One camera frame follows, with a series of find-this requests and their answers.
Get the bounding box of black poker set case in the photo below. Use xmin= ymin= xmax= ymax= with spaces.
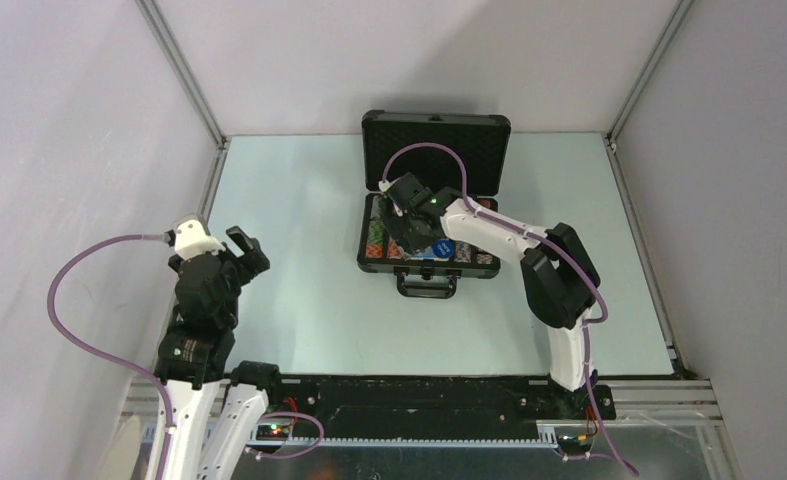
xmin=357 ymin=109 xmax=512 ymax=299

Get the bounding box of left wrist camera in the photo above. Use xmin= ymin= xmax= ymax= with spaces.
xmin=164 ymin=213 xmax=226 ymax=260

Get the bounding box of blue round button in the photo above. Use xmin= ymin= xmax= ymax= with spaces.
xmin=431 ymin=239 xmax=455 ymax=260

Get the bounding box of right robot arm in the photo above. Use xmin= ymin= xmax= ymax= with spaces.
xmin=379 ymin=174 xmax=601 ymax=418

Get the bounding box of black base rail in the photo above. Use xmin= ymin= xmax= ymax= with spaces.
xmin=270 ymin=375 xmax=616 ymax=441

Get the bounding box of blue playing card box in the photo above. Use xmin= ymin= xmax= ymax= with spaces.
xmin=408 ymin=248 xmax=454 ymax=261

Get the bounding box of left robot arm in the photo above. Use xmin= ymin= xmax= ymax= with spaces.
xmin=146 ymin=219 xmax=285 ymax=479

